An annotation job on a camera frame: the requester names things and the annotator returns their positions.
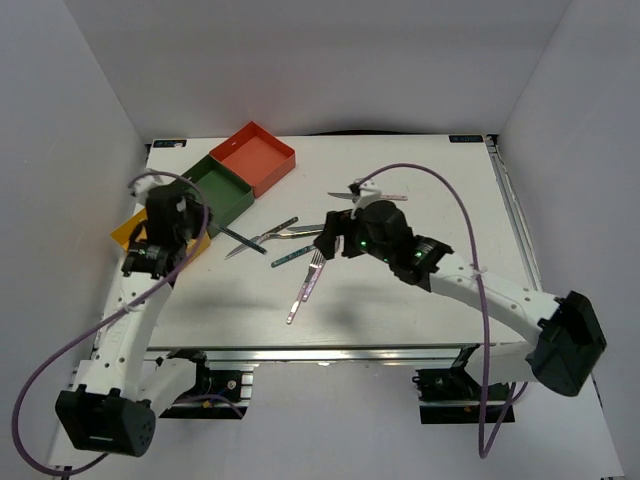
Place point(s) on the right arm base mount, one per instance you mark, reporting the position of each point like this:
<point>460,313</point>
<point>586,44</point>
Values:
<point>448,396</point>

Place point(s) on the green box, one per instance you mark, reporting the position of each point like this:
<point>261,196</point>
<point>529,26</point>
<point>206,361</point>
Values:
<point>227,195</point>

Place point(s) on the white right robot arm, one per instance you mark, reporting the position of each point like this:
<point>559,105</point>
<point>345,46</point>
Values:
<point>561,338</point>

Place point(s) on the pink handled knife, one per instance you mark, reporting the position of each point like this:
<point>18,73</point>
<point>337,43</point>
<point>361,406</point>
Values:
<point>353,197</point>

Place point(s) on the pink handled fork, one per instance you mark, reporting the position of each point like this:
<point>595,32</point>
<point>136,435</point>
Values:
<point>294,309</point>

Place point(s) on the green handled knife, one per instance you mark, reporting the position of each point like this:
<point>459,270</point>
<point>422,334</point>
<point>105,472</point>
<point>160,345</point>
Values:
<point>306,228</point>

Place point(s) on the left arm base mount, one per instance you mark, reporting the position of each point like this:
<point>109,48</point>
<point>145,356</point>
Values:
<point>210,395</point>

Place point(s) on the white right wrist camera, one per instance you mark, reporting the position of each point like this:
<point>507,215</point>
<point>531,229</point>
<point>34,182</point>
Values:
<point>360,187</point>

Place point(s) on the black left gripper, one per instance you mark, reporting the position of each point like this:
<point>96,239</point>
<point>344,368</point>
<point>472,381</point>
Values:
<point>196,208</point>

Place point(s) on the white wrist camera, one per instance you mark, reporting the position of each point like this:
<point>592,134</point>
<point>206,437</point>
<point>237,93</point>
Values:
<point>360,187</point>
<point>143,183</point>

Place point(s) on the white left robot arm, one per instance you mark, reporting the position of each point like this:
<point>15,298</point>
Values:
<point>114,408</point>

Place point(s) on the green handled spoon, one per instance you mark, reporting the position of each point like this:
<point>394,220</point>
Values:
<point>240,239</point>

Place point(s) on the brown handled knife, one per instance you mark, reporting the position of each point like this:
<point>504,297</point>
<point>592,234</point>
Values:
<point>263,237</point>

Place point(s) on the red box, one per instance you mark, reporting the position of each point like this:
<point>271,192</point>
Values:
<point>256,156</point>

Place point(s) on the aluminium table frame rail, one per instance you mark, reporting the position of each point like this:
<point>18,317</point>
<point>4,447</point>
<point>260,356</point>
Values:
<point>515,210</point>

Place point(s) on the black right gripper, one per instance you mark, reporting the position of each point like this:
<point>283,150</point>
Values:
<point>335,224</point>

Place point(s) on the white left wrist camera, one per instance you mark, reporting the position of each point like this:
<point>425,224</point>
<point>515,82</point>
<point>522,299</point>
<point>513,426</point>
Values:
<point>143,183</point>

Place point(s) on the yellow box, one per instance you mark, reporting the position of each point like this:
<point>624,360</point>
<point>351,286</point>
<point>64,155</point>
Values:
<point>121,235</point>

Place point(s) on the green handled fork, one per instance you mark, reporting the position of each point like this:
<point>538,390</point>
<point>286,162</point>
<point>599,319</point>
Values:
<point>292,256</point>

